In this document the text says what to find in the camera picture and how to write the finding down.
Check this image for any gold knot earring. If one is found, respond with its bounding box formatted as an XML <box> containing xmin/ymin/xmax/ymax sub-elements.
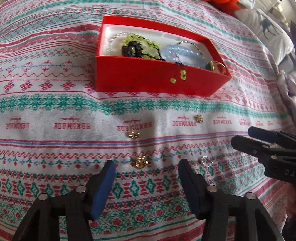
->
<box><xmin>135</xmin><ymin>156</ymin><xmax>151</xmax><ymax>169</ymax></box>

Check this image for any gold green stone ring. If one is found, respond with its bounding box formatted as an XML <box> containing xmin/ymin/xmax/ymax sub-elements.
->
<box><xmin>209</xmin><ymin>60</ymin><xmax>226</xmax><ymax>75</ymax></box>

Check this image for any red pumpkin plush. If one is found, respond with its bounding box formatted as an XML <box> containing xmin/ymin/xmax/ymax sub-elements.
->
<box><xmin>204</xmin><ymin>0</ymin><xmax>242</xmax><ymax>16</ymax></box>

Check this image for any white deer print pillow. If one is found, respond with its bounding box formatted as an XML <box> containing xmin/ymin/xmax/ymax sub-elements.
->
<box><xmin>235</xmin><ymin>9</ymin><xmax>294</xmax><ymax>65</ymax></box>

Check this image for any small gold stud earring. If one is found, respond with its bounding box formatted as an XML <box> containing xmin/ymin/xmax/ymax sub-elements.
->
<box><xmin>194</xmin><ymin>114</ymin><xmax>204</xmax><ymax>123</ymax></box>

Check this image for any dark beaded thin bracelet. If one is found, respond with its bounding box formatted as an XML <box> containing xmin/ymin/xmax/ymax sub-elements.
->
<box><xmin>178</xmin><ymin>40</ymin><xmax>205</xmax><ymax>58</ymax></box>

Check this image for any white pearl bracelet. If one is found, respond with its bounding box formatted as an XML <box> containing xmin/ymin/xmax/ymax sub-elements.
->
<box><xmin>105</xmin><ymin>32</ymin><xmax>130</xmax><ymax>55</ymax></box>

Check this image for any lavender crumpled cloth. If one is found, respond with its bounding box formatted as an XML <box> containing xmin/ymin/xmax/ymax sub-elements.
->
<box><xmin>277</xmin><ymin>70</ymin><xmax>295</xmax><ymax>118</ymax></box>

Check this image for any light blue bead bracelet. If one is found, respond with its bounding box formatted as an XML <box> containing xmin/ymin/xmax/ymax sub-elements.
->
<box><xmin>159</xmin><ymin>44</ymin><xmax>210</xmax><ymax>70</ymax></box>

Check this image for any gold bow earring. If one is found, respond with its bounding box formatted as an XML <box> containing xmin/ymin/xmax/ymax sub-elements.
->
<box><xmin>128</xmin><ymin>132</ymin><xmax>141</xmax><ymax>138</ymax></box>

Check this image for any person's right hand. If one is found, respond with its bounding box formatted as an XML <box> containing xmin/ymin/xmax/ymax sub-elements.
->
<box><xmin>286</xmin><ymin>183</ymin><xmax>296</xmax><ymax>218</ymax></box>

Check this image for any silver ring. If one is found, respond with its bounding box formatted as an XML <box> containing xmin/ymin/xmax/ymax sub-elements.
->
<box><xmin>198</xmin><ymin>155</ymin><xmax>214</xmax><ymax>168</ymax></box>

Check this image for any patterned red green bedspread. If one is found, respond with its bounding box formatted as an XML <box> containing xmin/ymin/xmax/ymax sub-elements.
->
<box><xmin>1</xmin><ymin>1</ymin><xmax>295</xmax><ymax>240</ymax></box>

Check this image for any green bead bracelet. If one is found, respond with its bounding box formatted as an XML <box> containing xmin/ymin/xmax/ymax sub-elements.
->
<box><xmin>121</xmin><ymin>33</ymin><xmax>187</xmax><ymax>84</ymax></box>

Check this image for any red jewelry box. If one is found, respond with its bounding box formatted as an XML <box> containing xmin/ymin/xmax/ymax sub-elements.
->
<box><xmin>95</xmin><ymin>16</ymin><xmax>231</xmax><ymax>96</ymax></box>

